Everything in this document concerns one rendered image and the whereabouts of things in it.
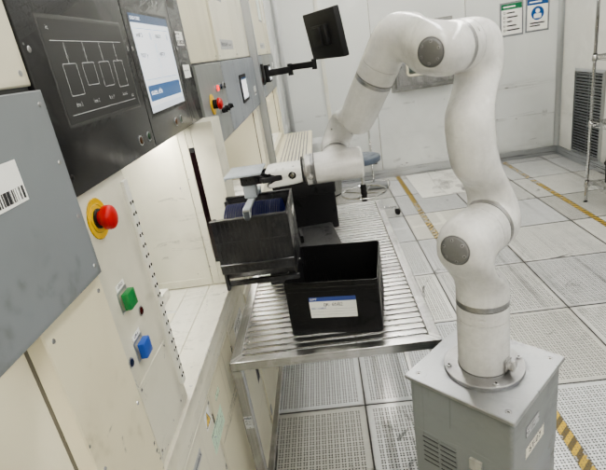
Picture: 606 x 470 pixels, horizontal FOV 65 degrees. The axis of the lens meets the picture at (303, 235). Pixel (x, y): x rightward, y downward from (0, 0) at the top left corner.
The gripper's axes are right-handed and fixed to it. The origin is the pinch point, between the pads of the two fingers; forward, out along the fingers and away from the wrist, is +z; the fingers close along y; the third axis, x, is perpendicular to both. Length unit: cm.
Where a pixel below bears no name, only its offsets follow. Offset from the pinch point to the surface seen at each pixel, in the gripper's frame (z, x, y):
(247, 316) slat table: 11, -49, 10
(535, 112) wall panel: -253, -70, 430
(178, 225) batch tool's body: 28.2, -15.5, 14.9
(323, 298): -15.5, -37.2, -5.0
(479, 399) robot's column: -50, -49, -38
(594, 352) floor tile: -135, -124, 70
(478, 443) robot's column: -49, -61, -40
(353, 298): -24.3, -37.8, -6.1
